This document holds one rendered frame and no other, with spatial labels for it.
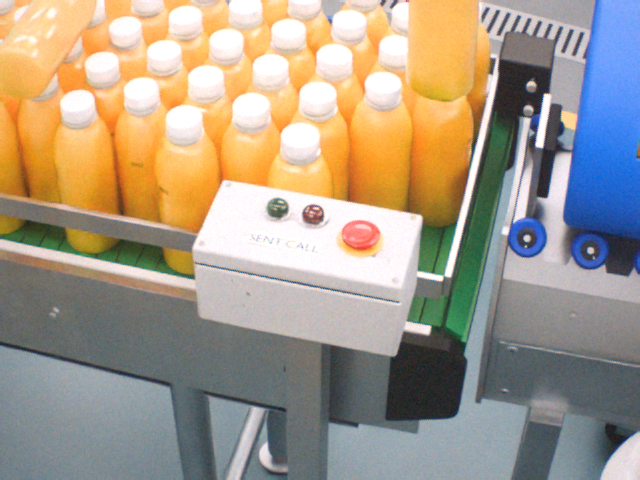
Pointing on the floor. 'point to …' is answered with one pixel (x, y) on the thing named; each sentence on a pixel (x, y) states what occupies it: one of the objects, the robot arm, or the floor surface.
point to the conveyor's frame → (213, 353)
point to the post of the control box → (307, 408)
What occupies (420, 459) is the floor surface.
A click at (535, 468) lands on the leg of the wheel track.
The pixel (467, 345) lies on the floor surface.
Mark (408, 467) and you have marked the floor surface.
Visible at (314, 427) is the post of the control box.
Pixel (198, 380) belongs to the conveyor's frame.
